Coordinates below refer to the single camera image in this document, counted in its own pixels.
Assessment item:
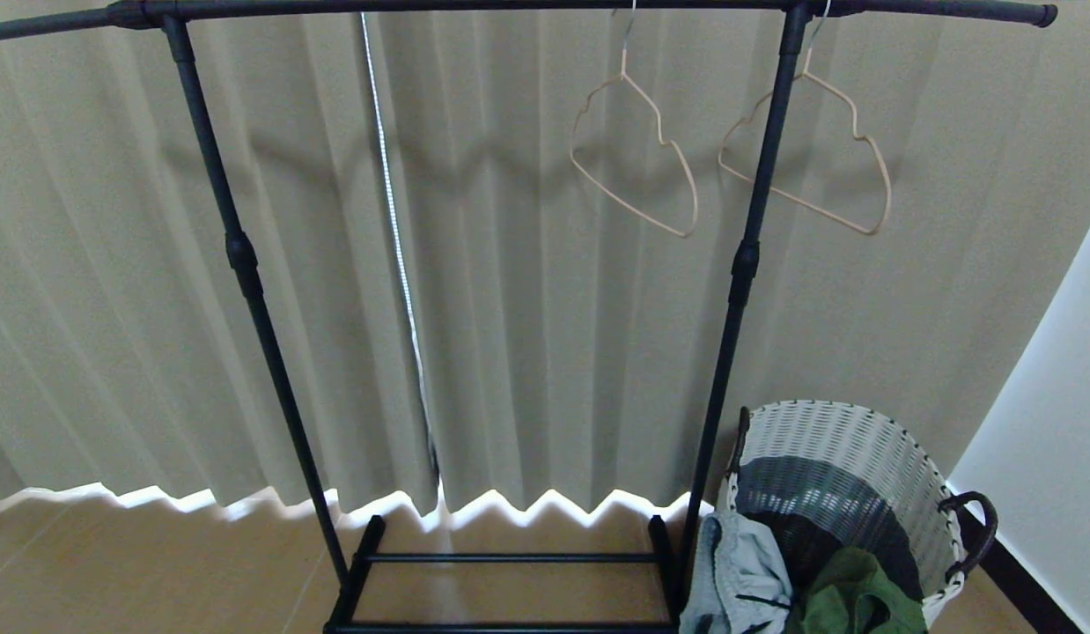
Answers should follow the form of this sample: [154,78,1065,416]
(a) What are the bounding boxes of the pink clothes hanger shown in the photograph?
[570,0,699,239]
[718,0,892,237]

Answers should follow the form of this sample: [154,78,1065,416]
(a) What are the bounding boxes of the beige curtain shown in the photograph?
[0,0,1090,531]

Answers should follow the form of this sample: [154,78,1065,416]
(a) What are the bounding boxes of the green long-sleeved shirt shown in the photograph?
[787,548,929,634]

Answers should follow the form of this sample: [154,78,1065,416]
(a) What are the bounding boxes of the pale grey shorts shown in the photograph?
[680,511,794,634]

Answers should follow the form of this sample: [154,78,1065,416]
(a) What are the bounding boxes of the black clothes rack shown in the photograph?
[0,0,1058,634]

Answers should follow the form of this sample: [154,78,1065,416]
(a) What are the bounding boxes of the white laundry basket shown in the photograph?
[719,401,999,630]

